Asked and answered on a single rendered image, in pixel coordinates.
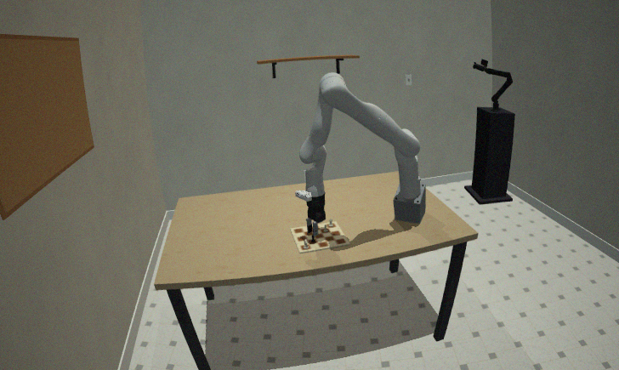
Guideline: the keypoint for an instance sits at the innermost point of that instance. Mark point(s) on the brown and cream chessboard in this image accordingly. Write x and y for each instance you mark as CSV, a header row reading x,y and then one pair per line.
x,y
333,238

